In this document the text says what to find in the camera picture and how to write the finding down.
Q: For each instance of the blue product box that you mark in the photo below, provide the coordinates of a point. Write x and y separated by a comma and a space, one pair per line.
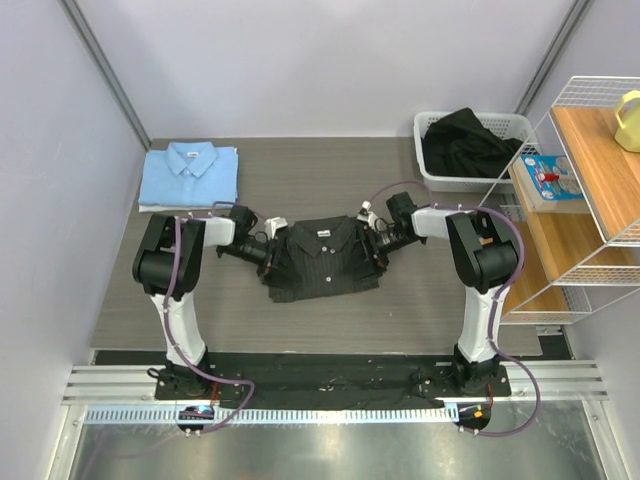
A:
548, 184

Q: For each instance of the white plastic laundry basket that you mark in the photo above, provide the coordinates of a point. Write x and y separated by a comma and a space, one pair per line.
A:
503, 125

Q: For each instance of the black clothes in basket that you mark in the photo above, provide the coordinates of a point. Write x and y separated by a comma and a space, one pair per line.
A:
458, 145

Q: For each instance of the folded light blue shirt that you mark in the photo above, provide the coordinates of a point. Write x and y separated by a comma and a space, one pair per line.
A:
188, 175

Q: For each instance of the yellow watering can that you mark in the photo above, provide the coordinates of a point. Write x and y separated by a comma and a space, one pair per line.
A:
629, 122

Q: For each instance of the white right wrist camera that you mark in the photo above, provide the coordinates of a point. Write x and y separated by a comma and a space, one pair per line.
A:
366, 215

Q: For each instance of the aluminium rail frame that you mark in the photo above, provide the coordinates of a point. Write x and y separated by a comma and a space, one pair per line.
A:
339, 417

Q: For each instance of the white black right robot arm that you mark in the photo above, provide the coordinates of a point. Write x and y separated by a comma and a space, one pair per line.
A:
487, 255

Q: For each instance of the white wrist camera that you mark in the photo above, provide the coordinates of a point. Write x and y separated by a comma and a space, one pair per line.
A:
366, 215
273, 225

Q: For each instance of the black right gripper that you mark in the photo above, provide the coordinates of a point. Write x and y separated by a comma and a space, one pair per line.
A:
381, 259

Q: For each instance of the white wire shelf rack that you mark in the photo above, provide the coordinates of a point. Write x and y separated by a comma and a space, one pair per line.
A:
578, 264

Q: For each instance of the dark pinstriped long sleeve shirt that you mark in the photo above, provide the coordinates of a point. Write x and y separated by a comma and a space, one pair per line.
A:
320, 250

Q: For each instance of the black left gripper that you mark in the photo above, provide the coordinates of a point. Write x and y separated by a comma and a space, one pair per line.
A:
272, 257

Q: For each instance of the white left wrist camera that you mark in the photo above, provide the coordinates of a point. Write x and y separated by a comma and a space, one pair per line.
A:
273, 225

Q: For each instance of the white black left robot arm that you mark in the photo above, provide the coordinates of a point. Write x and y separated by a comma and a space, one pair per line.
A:
168, 265

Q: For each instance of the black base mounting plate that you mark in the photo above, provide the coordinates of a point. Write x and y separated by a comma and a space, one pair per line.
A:
326, 382

